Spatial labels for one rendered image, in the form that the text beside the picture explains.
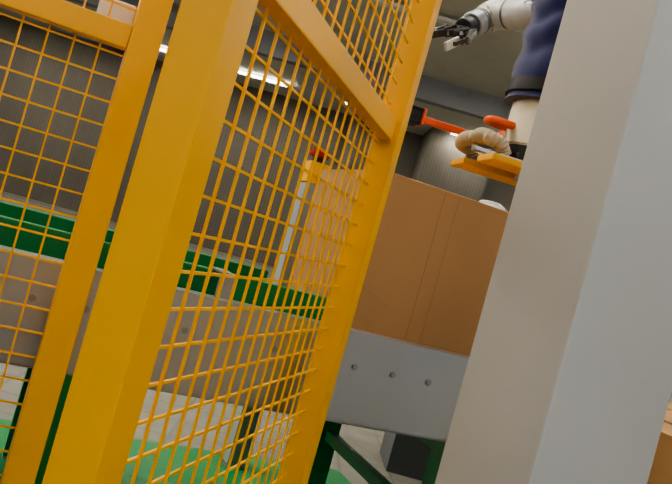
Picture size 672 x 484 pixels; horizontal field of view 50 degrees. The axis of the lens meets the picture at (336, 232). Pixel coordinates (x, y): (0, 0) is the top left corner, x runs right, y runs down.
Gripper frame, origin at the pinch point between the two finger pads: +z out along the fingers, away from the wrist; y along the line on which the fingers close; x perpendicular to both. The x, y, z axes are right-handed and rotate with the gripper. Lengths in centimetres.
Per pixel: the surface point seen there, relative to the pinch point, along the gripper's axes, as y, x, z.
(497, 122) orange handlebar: -47, -8, 27
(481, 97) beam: 570, -387, -723
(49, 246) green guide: -34, 11, 144
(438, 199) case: -59, -9, 66
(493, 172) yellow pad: -45, -23, 28
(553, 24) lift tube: -50, 13, 6
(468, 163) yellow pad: -41, -19, 33
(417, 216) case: -58, -11, 72
